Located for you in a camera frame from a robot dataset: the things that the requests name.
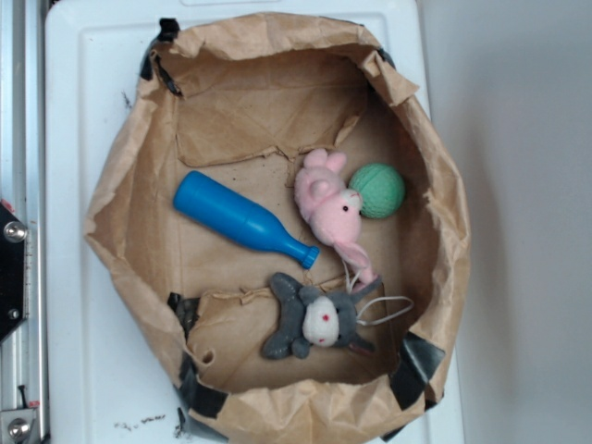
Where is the aluminium frame rail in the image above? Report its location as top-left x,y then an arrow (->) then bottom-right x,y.
1,1 -> 50,443

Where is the green foam ball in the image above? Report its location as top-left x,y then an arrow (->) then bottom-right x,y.
349,163 -> 406,219

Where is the blue plastic bottle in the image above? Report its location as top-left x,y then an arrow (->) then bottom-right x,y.
173,171 -> 319,269

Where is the grey plush bunny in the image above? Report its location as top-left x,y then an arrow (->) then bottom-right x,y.
262,271 -> 414,361

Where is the brown paper lined box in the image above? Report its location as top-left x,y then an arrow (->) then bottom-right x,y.
84,13 -> 471,443

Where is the pink plush bunny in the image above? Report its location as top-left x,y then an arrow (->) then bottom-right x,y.
294,148 -> 378,291

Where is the white plastic bin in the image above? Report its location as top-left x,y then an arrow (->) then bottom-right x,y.
43,0 -> 465,444

